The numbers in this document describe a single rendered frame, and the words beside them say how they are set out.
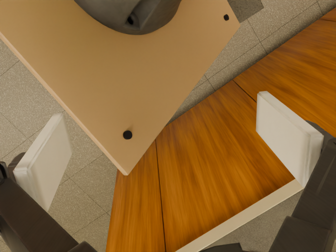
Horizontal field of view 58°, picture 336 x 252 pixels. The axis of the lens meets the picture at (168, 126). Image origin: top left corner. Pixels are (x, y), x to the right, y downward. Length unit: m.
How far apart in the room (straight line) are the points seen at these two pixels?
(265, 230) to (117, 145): 0.54
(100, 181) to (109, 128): 1.50
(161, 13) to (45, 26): 0.10
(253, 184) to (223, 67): 0.82
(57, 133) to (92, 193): 1.63
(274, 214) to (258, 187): 0.11
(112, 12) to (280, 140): 0.18
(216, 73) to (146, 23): 1.25
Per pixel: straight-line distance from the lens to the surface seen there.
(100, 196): 1.82
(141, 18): 0.30
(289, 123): 0.17
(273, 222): 0.75
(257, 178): 0.85
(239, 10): 0.54
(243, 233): 0.74
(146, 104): 0.30
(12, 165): 0.18
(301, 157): 0.17
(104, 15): 0.28
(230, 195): 0.86
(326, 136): 0.17
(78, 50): 0.27
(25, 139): 1.72
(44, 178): 0.17
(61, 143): 0.20
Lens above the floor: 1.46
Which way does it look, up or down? 66 degrees down
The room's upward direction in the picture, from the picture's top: 169 degrees clockwise
